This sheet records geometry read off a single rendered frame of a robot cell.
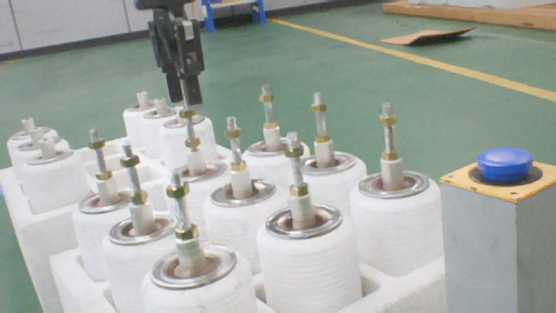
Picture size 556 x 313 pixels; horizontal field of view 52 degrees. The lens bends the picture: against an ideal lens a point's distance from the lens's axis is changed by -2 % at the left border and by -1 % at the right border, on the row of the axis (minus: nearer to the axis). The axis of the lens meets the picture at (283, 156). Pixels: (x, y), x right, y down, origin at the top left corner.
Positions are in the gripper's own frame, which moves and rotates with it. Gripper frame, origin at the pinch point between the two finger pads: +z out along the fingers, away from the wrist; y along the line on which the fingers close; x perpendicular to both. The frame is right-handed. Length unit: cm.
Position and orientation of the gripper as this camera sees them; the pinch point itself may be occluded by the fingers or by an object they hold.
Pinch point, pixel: (184, 95)
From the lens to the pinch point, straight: 73.3
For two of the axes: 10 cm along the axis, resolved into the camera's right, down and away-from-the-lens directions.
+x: 8.8, -2.6, 3.9
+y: 4.5, 2.1, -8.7
